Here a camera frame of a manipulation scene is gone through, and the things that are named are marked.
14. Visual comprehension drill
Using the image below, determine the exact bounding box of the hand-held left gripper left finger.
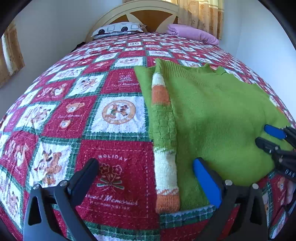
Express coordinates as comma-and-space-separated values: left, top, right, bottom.
23, 158, 100, 241

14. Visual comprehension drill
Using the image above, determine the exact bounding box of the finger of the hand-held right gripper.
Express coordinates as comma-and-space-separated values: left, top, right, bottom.
255, 137, 283, 155
264, 124, 296, 149

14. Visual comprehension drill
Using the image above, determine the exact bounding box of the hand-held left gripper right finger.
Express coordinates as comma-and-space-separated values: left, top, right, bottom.
193, 158, 270, 241

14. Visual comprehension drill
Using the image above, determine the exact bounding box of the green orange striped knit sweater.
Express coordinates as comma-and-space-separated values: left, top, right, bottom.
134, 58, 294, 214

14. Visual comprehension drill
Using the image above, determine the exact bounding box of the red checked printed blanket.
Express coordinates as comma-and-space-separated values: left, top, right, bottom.
0, 31, 296, 241

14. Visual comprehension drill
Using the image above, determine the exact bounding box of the dark bag beside bed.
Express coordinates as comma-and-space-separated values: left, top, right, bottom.
70, 41, 86, 53

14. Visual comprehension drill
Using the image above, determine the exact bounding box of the pink pillow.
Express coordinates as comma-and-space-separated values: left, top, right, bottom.
167, 24, 220, 46

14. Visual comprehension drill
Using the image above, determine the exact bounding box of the wide yellow patterned curtain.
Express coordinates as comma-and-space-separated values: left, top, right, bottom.
122, 0, 225, 40

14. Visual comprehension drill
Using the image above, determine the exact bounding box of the narrow yellow patterned curtain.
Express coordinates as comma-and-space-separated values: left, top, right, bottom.
0, 22, 25, 89

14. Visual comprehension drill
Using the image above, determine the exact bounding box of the white pillow with dark dots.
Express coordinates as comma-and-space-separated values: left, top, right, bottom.
92, 22, 143, 38

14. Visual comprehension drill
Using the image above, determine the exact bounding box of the cream and brown bed headboard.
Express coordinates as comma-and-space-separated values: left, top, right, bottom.
85, 2, 180, 42

